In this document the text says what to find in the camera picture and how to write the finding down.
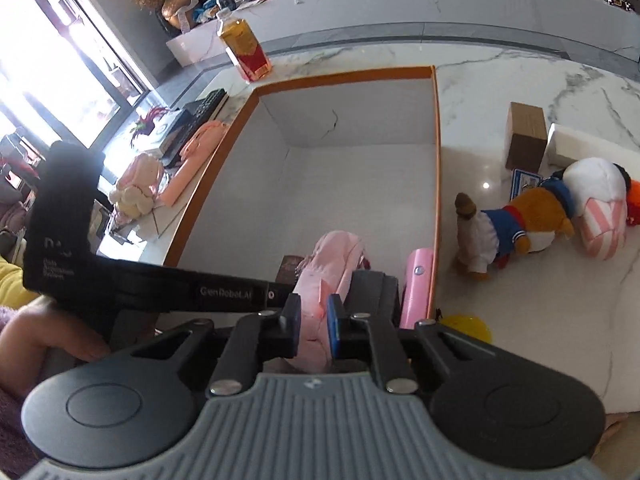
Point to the small cardboard box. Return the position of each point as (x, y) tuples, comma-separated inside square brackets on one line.
[(526, 137)]

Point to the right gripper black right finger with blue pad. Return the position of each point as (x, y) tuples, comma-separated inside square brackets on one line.
[(365, 337)]

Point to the orange rimmed white storage box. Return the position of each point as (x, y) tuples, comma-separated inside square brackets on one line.
[(356, 151)]

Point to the bottle of orange drink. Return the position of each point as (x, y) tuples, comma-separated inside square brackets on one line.
[(242, 46)]

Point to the brown photo card box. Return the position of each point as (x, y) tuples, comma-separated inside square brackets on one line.
[(288, 272)]

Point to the pink cloth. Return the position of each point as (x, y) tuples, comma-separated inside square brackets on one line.
[(326, 271)]

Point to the yellow round lid toy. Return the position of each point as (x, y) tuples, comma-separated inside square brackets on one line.
[(469, 325)]

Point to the pink striped white plush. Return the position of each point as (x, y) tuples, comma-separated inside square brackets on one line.
[(606, 202)]

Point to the black keyboard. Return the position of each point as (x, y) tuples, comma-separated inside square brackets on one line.
[(191, 117)]

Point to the white marble tv console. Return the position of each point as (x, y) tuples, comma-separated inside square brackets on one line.
[(547, 24)]

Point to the orange fox plush blue outfit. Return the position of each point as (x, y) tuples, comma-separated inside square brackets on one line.
[(529, 223)]

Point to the white flat box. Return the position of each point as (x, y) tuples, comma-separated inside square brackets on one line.
[(566, 145)]

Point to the person's left hand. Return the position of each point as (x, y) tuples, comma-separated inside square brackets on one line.
[(61, 330)]

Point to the pink cylindrical tube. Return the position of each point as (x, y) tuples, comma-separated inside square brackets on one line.
[(416, 300)]

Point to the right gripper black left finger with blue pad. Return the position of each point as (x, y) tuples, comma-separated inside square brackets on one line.
[(255, 339)]

